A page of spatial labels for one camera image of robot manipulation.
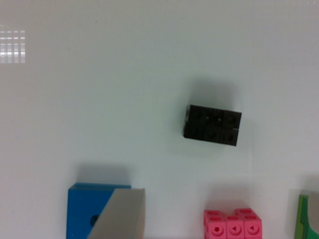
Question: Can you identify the black interlocking cube block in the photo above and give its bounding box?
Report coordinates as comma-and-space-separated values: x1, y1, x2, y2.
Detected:
183, 105, 242, 146

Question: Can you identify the pink interlocking cube block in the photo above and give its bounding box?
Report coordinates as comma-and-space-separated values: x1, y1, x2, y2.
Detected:
203, 208, 262, 239

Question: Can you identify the green square block with hole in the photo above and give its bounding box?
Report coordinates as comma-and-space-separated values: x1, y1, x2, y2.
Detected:
294, 194, 311, 239

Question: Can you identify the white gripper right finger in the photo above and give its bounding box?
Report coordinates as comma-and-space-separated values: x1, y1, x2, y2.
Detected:
308, 192, 319, 239

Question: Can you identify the blue square block with hole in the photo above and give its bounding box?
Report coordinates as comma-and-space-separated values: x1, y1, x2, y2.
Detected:
66, 182, 131, 239

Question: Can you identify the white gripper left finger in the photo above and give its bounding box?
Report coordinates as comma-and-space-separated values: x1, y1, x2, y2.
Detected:
87, 188, 146, 239

